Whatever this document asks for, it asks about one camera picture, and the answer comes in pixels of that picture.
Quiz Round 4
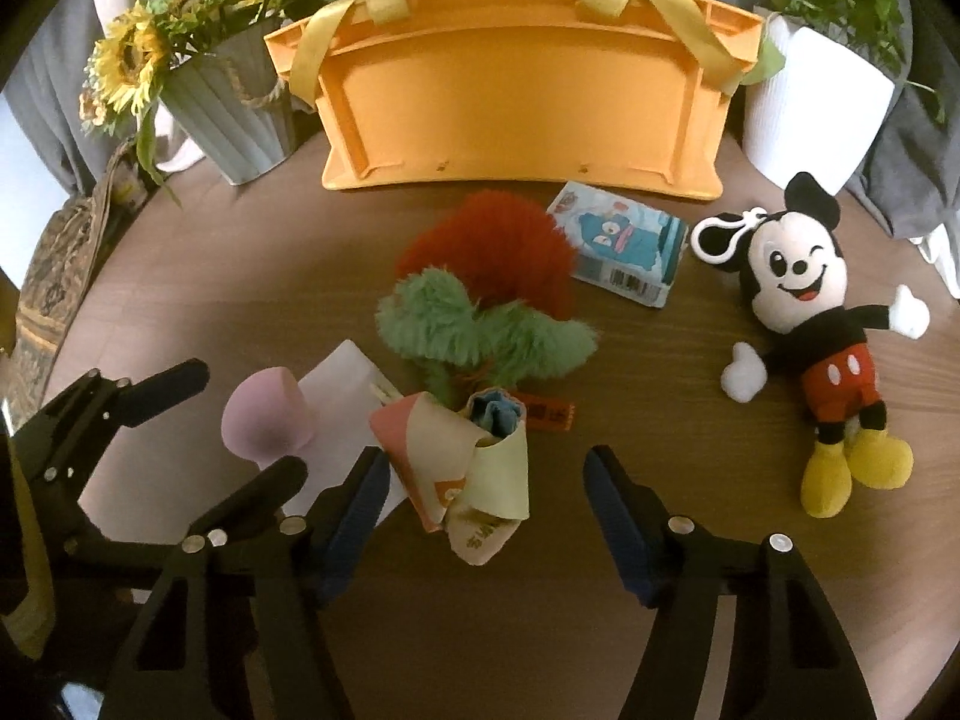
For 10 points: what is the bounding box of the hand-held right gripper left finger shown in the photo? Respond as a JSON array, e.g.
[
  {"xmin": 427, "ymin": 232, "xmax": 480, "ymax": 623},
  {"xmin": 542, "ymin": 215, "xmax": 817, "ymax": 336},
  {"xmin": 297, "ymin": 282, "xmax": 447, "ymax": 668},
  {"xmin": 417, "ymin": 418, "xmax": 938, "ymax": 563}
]
[{"xmin": 101, "ymin": 446, "xmax": 391, "ymax": 720}]

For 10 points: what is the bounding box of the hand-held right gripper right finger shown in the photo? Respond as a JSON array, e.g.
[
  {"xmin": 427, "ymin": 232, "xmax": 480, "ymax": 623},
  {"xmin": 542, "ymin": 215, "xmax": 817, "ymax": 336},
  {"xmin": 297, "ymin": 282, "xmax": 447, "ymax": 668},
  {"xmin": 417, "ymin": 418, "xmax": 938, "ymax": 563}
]
[{"xmin": 583, "ymin": 444, "xmax": 878, "ymax": 720}]

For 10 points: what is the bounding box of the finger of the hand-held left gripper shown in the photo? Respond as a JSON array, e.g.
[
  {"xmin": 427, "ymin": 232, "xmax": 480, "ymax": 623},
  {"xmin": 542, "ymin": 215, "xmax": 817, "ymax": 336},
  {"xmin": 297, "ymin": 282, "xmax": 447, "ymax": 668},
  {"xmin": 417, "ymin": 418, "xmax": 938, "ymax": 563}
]
[
  {"xmin": 15, "ymin": 357, "xmax": 211, "ymax": 482},
  {"xmin": 71, "ymin": 456, "xmax": 310, "ymax": 587}
]

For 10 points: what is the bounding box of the pink makeup sponge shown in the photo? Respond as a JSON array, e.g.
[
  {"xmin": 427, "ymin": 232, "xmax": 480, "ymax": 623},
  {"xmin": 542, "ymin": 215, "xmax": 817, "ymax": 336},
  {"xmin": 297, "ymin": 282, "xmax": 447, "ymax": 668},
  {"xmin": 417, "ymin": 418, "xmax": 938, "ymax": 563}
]
[{"xmin": 221, "ymin": 366, "xmax": 316, "ymax": 462}]

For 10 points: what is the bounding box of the small blue printed box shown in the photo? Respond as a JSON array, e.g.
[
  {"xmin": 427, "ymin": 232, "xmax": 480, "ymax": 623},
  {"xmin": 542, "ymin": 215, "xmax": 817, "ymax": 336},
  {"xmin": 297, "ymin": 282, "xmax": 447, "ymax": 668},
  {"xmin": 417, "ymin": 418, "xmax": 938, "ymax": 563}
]
[{"xmin": 546, "ymin": 181, "xmax": 689, "ymax": 308}]

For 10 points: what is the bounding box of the mouse plush toy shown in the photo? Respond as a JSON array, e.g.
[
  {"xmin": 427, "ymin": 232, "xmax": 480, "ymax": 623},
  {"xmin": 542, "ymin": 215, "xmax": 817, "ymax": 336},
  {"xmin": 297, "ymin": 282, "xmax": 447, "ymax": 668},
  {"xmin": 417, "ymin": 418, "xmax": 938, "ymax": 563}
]
[{"xmin": 690, "ymin": 171, "xmax": 931, "ymax": 518}]

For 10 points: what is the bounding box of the red and green fluffy plush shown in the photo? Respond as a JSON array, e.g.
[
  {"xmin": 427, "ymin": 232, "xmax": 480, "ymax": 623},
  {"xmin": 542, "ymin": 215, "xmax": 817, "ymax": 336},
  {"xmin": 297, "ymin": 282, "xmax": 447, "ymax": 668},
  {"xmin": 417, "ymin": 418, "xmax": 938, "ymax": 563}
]
[{"xmin": 375, "ymin": 191, "xmax": 599, "ymax": 432}]

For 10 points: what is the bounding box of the orange plastic basket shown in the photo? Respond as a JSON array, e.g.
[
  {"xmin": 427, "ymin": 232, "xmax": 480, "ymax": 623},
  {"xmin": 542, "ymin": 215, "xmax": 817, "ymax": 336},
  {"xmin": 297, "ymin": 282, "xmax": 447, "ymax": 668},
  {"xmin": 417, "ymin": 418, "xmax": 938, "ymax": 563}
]
[{"xmin": 264, "ymin": 0, "xmax": 766, "ymax": 203}]

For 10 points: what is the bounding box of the white paper sheet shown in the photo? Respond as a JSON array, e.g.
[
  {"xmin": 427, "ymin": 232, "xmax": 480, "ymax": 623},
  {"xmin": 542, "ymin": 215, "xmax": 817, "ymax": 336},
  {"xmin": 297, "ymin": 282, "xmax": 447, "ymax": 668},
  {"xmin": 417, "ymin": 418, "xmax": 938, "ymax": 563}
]
[{"xmin": 281, "ymin": 339, "xmax": 406, "ymax": 522}]

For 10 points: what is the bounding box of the patterned cloth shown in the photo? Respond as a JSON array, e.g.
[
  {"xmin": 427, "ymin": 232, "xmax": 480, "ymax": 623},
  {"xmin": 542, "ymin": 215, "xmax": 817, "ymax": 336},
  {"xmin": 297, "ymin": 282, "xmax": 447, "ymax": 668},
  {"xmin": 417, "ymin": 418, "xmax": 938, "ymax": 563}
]
[{"xmin": 15, "ymin": 142, "xmax": 151, "ymax": 406}]

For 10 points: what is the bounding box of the grey ribbed flower pot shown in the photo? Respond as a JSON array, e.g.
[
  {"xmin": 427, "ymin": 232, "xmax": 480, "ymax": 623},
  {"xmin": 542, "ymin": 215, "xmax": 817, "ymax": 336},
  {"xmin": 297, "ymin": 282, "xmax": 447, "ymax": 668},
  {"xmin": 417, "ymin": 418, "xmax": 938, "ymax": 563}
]
[{"xmin": 157, "ymin": 30, "xmax": 301, "ymax": 187}]

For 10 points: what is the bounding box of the artificial sunflower bouquet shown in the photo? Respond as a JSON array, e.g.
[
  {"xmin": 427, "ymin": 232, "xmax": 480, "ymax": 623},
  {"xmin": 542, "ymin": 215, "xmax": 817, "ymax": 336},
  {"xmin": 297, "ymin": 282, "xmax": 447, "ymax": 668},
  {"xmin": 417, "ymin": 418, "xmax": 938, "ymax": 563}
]
[{"xmin": 79, "ymin": 0, "xmax": 361, "ymax": 188}]

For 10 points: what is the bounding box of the white ribbed plant pot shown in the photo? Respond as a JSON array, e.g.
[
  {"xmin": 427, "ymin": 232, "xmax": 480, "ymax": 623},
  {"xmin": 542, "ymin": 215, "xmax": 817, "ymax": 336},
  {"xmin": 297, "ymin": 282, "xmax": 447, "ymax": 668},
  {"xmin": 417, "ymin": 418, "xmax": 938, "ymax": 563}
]
[{"xmin": 742, "ymin": 11, "xmax": 897, "ymax": 192}]

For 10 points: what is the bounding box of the green leafy plant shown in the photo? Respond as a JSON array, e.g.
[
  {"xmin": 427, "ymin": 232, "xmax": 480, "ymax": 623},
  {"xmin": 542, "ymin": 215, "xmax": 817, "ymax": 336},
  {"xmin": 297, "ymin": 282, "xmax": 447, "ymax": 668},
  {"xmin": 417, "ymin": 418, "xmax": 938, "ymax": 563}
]
[{"xmin": 750, "ymin": 0, "xmax": 946, "ymax": 121}]

